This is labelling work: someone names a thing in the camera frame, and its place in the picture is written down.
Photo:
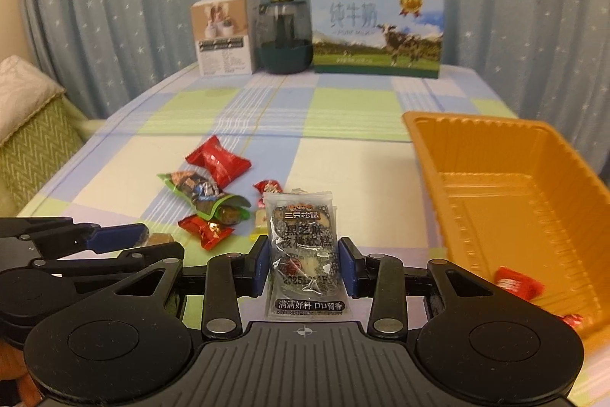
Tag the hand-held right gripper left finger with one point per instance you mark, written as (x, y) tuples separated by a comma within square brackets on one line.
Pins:
[(260, 266)]

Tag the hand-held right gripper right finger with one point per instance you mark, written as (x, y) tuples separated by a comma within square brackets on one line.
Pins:
[(346, 266)]

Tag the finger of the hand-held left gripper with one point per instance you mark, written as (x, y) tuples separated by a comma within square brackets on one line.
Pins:
[(117, 237), (143, 255)]

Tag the brown candy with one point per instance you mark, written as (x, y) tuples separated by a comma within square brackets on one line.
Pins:
[(159, 239)]

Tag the pale yellow candy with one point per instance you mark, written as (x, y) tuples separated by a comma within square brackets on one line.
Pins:
[(259, 220)]

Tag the clear black-print snack packet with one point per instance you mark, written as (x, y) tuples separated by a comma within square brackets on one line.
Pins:
[(301, 245)]

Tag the small red face-print candy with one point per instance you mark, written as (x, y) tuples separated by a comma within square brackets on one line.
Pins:
[(268, 186)]

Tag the green snack packet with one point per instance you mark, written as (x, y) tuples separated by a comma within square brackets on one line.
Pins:
[(205, 195)]

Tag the large red candy packet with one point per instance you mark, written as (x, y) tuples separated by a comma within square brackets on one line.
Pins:
[(218, 160)]

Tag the orange plastic tray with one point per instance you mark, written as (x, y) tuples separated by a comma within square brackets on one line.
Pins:
[(500, 202)]

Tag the green zigzag cushion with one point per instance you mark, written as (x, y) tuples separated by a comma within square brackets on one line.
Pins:
[(38, 149)]

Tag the cream pillow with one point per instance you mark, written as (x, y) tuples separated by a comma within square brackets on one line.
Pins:
[(24, 92)]

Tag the white product box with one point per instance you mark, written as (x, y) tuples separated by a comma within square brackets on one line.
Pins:
[(224, 37)]

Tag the dark green glass humidifier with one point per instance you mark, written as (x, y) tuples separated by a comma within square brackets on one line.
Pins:
[(285, 40)]

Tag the blue star-print curtain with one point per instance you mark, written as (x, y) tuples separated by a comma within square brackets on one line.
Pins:
[(119, 6)]

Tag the blue cow-print milk carton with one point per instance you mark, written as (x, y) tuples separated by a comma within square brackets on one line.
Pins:
[(376, 30)]

